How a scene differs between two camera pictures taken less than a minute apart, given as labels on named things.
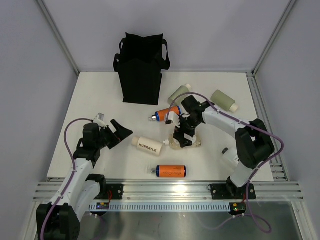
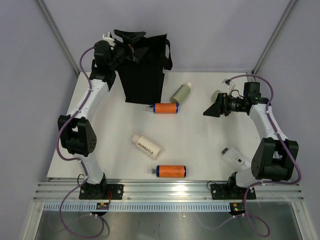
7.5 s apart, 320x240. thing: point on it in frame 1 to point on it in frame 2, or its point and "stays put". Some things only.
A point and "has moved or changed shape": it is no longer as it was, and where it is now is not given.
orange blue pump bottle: x=170 y=171 stays put
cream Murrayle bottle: x=147 y=146 has moved or changed shape
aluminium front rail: x=181 y=191 stays put
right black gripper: x=179 y=134 to x=222 y=100
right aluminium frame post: x=273 y=37 stays put
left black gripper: x=119 y=135 to x=128 y=38
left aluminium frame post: x=57 y=32 stays put
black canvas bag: x=140 y=63 stays put
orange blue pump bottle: x=161 y=115 to x=164 y=108
